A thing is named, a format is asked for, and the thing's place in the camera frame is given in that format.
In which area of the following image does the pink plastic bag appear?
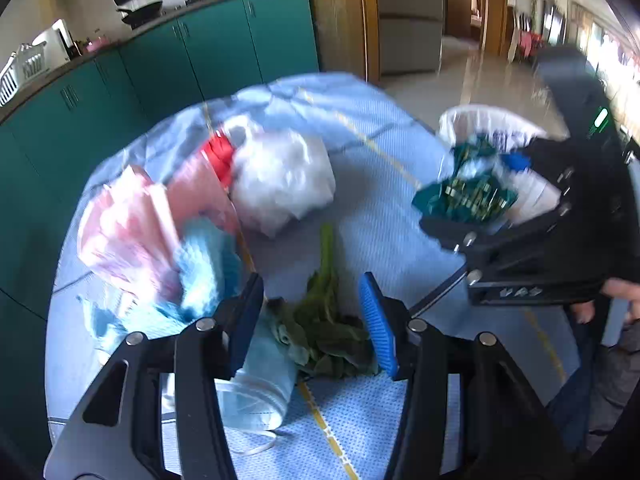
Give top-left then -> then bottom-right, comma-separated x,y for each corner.
166,152 -> 239,234

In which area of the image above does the operator blue jeans knee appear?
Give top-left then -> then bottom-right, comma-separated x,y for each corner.
547,302 -> 639,460

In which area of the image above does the dark green foil wrapper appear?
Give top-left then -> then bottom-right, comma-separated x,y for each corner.
412,133 -> 518,226

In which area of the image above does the light blue checked tablecloth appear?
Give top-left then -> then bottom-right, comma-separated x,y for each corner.
43,74 -> 579,479

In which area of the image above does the white lined trash basket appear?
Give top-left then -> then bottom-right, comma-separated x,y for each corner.
437,104 -> 561,224

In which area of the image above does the light blue face mask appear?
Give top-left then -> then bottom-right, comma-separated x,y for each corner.
216,309 -> 297,457

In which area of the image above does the white dish rack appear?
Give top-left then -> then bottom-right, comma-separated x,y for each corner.
0,41 -> 48,106

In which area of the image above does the operator hand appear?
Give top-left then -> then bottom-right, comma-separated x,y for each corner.
570,278 -> 640,324

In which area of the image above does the black wok pan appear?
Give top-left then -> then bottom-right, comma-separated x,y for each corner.
117,0 -> 163,29

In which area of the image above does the green leafy vegetable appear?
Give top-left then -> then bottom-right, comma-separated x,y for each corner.
266,223 -> 380,380

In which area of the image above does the grey multi-door refrigerator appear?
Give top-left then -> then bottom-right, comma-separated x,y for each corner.
378,0 -> 444,76

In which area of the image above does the white plastic bag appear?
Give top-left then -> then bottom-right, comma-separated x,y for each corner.
224,115 -> 336,238

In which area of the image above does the blue crumpled cloth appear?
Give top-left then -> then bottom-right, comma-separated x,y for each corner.
77,217 -> 242,356

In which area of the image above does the red wrapper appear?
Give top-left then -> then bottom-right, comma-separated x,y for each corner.
201,130 -> 235,190

